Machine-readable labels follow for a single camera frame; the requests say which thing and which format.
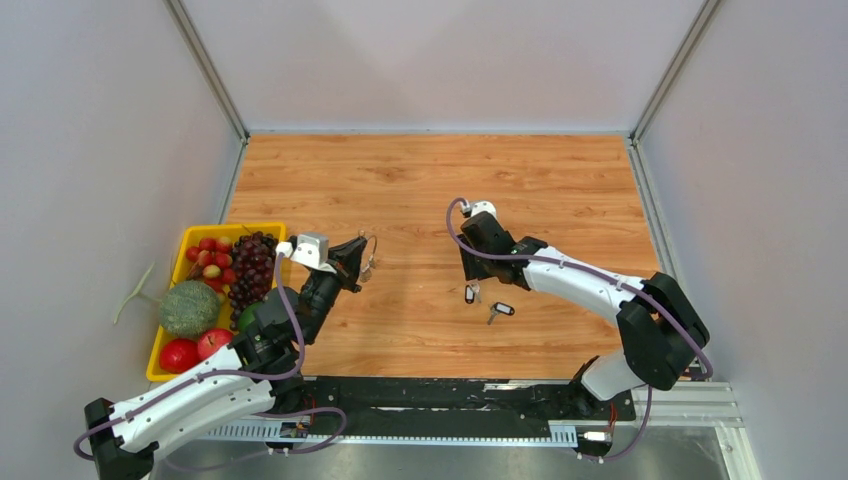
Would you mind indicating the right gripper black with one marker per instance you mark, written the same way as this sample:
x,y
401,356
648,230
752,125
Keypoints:
x,y
471,270

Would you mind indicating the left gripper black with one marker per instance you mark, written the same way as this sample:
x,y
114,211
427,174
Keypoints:
x,y
347,260

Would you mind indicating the metal keyring with keys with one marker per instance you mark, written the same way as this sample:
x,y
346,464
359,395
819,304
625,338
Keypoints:
x,y
368,265

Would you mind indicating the key with black tag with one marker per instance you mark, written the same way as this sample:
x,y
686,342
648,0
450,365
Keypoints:
x,y
499,309
472,292

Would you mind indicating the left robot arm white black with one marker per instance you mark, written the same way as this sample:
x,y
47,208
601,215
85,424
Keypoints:
x,y
259,370

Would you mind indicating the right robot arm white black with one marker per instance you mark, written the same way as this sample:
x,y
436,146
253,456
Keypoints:
x,y
660,332

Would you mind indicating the dark purple grape bunch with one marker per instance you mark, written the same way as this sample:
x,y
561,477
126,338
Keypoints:
x,y
254,259

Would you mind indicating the green avocado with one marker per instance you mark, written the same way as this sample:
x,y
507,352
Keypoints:
x,y
247,317

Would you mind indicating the small red fruits pile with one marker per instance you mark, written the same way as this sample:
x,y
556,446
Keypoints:
x,y
210,262

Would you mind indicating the red apple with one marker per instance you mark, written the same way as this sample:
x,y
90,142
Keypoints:
x,y
211,341

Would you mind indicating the yellow plastic tray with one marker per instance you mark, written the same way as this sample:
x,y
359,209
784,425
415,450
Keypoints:
x,y
181,266

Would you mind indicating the green netted melon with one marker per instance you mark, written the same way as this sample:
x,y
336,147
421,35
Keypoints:
x,y
189,309

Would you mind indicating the red tomato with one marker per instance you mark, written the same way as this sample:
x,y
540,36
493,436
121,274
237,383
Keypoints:
x,y
178,356

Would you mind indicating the green plant stem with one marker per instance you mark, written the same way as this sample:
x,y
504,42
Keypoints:
x,y
138,293

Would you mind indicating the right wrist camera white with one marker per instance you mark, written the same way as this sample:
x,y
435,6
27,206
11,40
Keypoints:
x,y
469,209

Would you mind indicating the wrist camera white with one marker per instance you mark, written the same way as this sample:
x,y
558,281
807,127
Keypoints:
x,y
469,209
309,249

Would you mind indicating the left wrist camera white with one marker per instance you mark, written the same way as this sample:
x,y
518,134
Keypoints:
x,y
309,249

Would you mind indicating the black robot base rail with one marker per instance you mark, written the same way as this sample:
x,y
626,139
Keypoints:
x,y
436,411

